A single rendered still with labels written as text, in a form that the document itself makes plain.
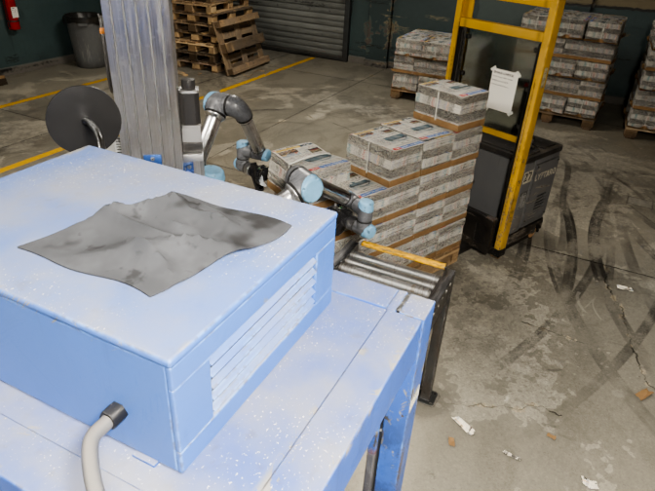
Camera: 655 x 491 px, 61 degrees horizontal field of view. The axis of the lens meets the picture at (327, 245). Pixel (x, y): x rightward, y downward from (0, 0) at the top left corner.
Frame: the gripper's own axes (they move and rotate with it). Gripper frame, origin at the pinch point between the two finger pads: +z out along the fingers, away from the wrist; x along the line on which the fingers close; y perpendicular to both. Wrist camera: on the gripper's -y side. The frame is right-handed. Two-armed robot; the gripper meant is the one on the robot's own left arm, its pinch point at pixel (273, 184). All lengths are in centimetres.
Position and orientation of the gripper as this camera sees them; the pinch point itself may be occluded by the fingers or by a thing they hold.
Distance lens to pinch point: 327.4
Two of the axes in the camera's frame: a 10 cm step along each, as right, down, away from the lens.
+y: 0.5, -8.7, -5.0
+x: 7.3, -3.1, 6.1
